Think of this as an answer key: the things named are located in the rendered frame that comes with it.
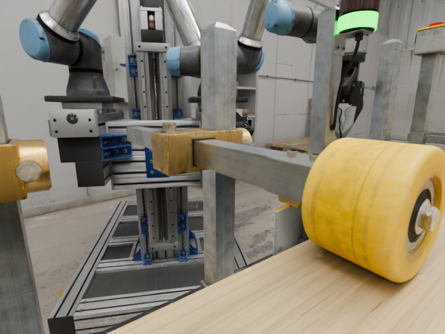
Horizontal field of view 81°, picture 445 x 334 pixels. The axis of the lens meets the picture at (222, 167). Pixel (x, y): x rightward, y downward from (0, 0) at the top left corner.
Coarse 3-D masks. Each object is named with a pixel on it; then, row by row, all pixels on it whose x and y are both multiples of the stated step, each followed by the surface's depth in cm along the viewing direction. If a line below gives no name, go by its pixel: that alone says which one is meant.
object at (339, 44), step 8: (344, 32) 44; (352, 32) 43; (360, 32) 43; (368, 32) 43; (336, 40) 45; (344, 40) 47; (360, 40) 44; (336, 48) 46; (344, 48) 47; (352, 56) 44; (344, 72) 46; (336, 96) 48; (336, 104) 48; (336, 112) 49
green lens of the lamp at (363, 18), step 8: (344, 16) 42; (352, 16) 41; (360, 16) 41; (368, 16) 40; (376, 16) 41; (344, 24) 42; (352, 24) 41; (360, 24) 41; (368, 24) 41; (376, 24) 41
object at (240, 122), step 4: (236, 112) 69; (236, 116) 67; (240, 116) 68; (236, 120) 65; (240, 120) 66; (244, 120) 67; (236, 124) 64; (240, 124) 64; (244, 124) 64; (248, 124) 66; (244, 128) 63; (248, 128) 63; (252, 128) 65; (252, 132) 64
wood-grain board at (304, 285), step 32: (288, 256) 18; (320, 256) 18; (224, 288) 15; (256, 288) 15; (288, 288) 15; (320, 288) 15; (352, 288) 15; (384, 288) 15; (416, 288) 15; (160, 320) 12; (192, 320) 12; (224, 320) 12; (256, 320) 12; (288, 320) 12; (320, 320) 12; (352, 320) 12; (384, 320) 12; (416, 320) 12
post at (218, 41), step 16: (208, 32) 33; (224, 32) 32; (208, 48) 33; (224, 48) 33; (208, 64) 34; (224, 64) 33; (208, 80) 34; (224, 80) 34; (208, 96) 35; (224, 96) 34; (208, 112) 35; (224, 112) 35; (208, 128) 36; (224, 128) 35; (208, 176) 37; (224, 176) 37; (208, 192) 38; (224, 192) 37; (208, 208) 38; (224, 208) 38; (208, 224) 39; (224, 224) 38; (208, 240) 40; (224, 240) 39; (208, 256) 40; (224, 256) 40; (208, 272) 41; (224, 272) 40
